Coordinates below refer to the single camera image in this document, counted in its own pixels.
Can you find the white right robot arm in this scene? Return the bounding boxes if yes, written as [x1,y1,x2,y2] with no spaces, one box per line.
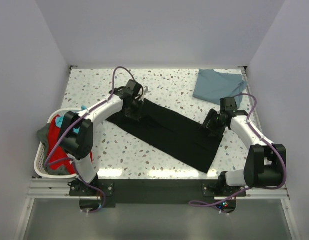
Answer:
[202,97,287,190]

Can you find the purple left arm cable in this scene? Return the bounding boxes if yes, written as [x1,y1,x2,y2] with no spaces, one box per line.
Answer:
[44,66,138,214]

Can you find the folded grey-blue t-shirt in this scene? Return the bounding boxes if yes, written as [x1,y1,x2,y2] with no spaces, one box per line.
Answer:
[193,69,248,105]

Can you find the turquoise t-shirt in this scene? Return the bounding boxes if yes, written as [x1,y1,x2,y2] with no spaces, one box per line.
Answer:
[55,105,90,136]

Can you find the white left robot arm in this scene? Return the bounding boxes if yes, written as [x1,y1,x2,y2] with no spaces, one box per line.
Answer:
[58,79,148,184]

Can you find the red t-shirt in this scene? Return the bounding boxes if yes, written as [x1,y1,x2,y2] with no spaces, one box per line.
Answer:
[46,116,94,173]

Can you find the white laundry basket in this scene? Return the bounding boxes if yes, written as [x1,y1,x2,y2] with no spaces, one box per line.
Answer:
[34,108,81,180]

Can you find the black t-shirt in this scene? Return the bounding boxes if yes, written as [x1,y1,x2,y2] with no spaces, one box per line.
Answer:
[107,99,223,173]

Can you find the dark grey t-shirt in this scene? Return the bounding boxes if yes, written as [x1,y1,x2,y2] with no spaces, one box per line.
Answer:
[36,123,71,176]

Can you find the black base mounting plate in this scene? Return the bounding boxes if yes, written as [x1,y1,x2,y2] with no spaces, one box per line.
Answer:
[69,178,248,208]

